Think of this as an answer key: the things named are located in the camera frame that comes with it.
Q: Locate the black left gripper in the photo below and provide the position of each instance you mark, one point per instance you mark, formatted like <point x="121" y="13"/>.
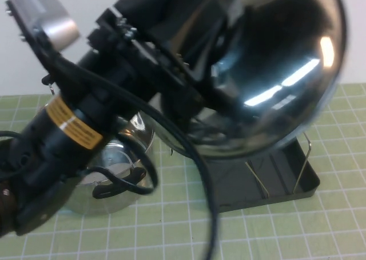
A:
<point x="143" y="60"/>

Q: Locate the stainless steel pot lid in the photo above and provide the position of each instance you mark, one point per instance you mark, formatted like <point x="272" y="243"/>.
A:
<point x="286" y="71"/>

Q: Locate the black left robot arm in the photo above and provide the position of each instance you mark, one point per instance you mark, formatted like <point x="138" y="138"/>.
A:
<point x="57" y="123"/>

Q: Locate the small black debris piece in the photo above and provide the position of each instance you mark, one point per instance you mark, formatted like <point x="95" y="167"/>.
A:
<point x="171" y="152"/>

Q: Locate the green checkered tablecloth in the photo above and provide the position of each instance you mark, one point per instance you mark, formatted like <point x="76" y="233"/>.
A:
<point x="286" y="231"/>

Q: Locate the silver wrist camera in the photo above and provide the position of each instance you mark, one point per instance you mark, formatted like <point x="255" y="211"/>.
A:
<point x="48" y="17"/>

